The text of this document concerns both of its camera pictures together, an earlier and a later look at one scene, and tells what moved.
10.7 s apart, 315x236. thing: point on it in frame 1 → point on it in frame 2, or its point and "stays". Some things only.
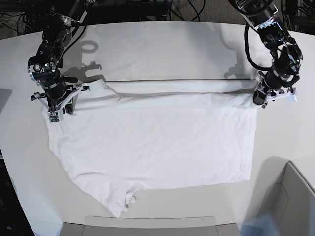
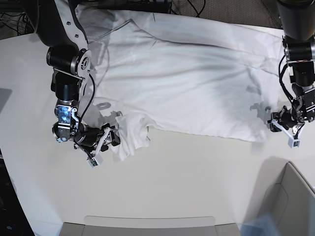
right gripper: (272, 86) → (285, 118)
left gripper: (57, 93) → (93, 140)
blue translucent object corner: (264, 224) stays
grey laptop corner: (5, 95) stays
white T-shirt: (126, 135) → (151, 71)
